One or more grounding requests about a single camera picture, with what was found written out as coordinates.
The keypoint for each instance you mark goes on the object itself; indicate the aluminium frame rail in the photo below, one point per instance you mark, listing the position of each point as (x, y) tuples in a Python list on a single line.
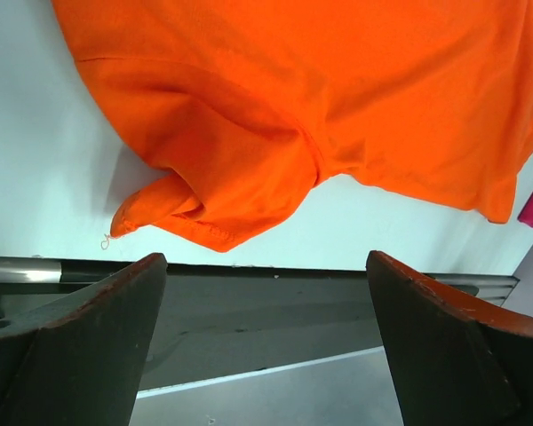
[(36, 275)]

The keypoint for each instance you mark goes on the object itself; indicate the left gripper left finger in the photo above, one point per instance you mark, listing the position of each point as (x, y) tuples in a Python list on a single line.
[(79, 360)]

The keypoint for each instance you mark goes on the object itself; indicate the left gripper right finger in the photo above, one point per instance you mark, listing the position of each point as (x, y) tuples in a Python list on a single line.
[(454, 358)]

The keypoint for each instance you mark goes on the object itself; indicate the orange t-shirt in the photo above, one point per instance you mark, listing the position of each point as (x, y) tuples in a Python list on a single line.
[(246, 106)]

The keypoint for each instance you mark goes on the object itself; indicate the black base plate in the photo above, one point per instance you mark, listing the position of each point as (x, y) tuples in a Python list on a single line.
[(218, 321)]

